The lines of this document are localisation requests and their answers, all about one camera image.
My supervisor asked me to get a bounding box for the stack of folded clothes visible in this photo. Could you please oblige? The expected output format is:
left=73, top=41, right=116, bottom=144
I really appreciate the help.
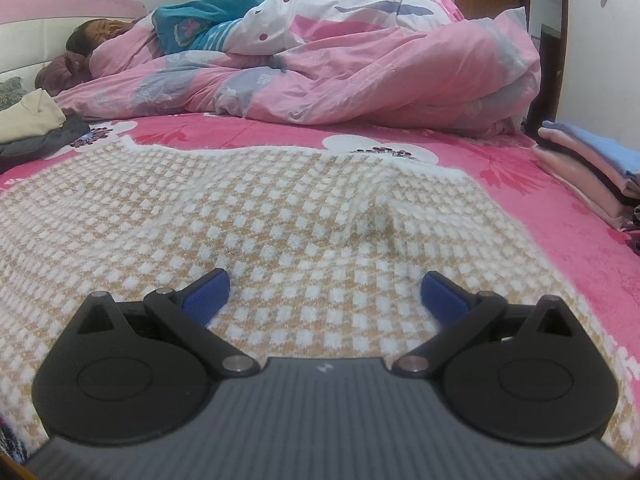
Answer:
left=532, top=127, right=636, bottom=233

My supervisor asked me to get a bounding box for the blue folded cloth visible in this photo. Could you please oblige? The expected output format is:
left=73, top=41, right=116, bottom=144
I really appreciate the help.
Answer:
left=542, top=120, right=640, bottom=181

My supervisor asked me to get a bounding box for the beige houndstooth coat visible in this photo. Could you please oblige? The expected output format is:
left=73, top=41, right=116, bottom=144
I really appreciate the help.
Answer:
left=0, top=137, right=640, bottom=466

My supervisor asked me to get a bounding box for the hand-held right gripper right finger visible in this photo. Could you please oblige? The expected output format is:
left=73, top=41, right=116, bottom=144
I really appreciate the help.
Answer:
left=391, top=271, right=575, bottom=378

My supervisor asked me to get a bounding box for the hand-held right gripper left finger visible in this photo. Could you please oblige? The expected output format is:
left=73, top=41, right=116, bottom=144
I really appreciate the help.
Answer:
left=76, top=268, right=260, bottom=378

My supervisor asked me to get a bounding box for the pink floral bed sheet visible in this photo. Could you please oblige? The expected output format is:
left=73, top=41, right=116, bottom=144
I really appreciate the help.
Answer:
left=0, top=110, right=640, bottom=396

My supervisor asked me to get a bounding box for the teal patterned cloth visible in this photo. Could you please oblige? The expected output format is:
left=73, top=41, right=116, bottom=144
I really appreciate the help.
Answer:
left=152, top=0, right=273, bottom=56

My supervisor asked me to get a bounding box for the dark patterned folded cloth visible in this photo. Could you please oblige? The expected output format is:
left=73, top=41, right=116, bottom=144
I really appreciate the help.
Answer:
left=625, top=200, right=640, bottom=256

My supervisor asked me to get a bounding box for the beige garment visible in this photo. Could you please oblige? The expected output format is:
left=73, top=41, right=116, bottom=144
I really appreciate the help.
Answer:
left=0, top=87, right=67, bottom=143

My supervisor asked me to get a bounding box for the grey patterned pillow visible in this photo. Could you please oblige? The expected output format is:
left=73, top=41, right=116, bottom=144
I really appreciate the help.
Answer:
left=0, top=76, right=28, bottom=111

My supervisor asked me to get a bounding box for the maroon pillow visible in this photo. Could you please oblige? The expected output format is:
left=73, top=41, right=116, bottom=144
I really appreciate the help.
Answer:
left=34, top=52, right=93, bottom=96

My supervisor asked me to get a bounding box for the dark grey garment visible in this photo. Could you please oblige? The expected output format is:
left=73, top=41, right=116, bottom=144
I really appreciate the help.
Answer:
left=0, top=112, right=93, bottom=176

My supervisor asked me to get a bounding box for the pink and white headboard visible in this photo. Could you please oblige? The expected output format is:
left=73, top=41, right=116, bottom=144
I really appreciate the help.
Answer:
left=0, top=0, right=161, bottom=91

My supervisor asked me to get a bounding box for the pink floral duvet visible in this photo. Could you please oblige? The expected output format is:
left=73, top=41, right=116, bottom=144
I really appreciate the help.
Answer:
left=52, top=0, right=543, bottom=138

